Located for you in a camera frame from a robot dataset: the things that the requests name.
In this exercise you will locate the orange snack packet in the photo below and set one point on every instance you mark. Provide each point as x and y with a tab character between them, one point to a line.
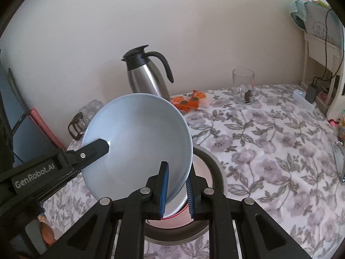
200	98
182	104

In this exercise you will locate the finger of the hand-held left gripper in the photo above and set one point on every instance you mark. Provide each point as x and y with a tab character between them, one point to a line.
93	149

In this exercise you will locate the white plastic chair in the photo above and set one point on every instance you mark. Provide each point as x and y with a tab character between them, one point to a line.
337	99

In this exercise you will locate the pink board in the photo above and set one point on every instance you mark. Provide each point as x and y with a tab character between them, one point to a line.
45	129

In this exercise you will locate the pale patterned pillow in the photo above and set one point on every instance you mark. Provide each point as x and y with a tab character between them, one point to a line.
319	21

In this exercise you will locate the small white box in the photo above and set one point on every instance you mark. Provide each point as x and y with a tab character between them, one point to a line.
299	95

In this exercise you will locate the upturned drinking glass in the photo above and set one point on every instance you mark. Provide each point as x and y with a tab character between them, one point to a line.
96	107
85	111

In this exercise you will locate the stainless steel basin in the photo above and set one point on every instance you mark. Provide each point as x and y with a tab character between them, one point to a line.
218	178

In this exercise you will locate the white shelf unit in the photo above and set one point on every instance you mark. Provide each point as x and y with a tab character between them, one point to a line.
312	54

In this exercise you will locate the light blue bowl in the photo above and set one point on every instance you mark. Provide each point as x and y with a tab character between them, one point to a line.
134	140

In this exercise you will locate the colourful toy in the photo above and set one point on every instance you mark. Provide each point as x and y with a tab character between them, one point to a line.
340	122

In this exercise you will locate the green cloth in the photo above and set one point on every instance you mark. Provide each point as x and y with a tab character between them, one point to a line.
297	14

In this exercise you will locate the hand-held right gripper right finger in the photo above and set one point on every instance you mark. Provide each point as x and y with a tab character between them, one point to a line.
190	194

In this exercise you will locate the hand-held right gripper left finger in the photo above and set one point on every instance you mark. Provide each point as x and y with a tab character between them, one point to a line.
164	188

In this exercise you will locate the stainless steel thermos jug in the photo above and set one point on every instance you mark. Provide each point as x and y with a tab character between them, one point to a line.
142	81

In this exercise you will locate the clear glass tumbler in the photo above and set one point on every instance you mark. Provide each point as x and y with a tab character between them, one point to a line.
244	89

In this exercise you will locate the dark teal cabinet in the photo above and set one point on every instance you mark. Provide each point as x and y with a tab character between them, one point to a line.
21	129

